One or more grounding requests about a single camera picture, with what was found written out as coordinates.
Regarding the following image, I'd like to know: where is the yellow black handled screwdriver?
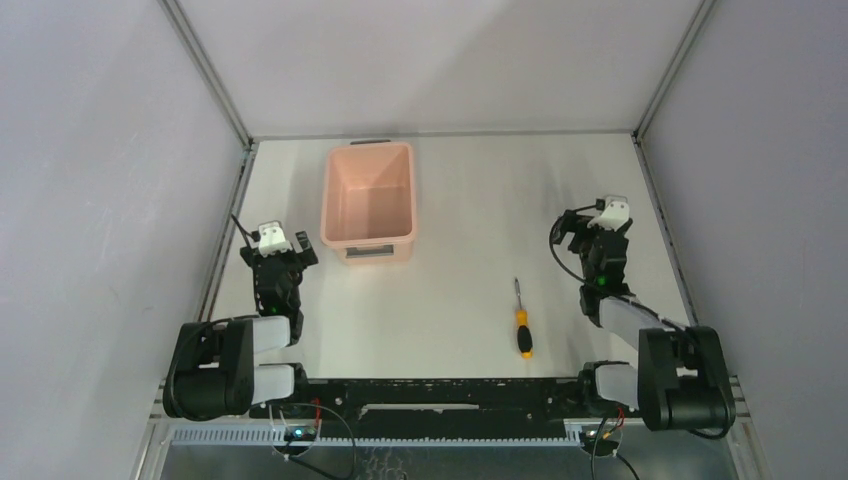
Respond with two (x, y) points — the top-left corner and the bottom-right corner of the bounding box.
(514, 278), (533, 359)

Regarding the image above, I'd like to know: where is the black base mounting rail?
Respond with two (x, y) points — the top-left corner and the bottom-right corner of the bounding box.
(250, 377), (644, 441)

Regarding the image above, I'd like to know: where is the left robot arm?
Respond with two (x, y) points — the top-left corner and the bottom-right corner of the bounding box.
(162, 229), (319, 422)

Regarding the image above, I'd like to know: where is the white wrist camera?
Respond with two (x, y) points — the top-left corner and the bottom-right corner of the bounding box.
(587, 195), (630, 231)
(257, 220), (293, 257)

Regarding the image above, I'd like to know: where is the pink plastic bin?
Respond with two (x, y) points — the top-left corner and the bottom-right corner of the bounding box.
(321, 140), (418, 265)

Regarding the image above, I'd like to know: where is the base wiring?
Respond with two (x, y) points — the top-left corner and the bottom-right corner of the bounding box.
(580, 405), (643, 480)
(268, 399), (359, 480)

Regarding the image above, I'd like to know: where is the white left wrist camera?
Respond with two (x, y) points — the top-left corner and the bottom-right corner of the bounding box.
(257, 220), (293, 257)

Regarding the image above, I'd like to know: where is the right base wiring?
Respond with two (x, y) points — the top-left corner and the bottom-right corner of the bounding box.
(580, 405), (643, 480)

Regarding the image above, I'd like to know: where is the left base wiring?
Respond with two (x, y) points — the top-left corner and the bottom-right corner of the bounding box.
(268, 399), (359, 480)

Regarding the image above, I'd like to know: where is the slotted white cable duct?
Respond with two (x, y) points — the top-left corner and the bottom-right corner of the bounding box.
(170, 424), (582, 448)

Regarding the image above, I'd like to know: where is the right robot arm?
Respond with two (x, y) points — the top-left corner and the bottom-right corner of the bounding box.
(548, 207), (736, 440)

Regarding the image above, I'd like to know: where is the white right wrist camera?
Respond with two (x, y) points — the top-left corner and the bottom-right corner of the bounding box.
(587, 195), (630, 231)

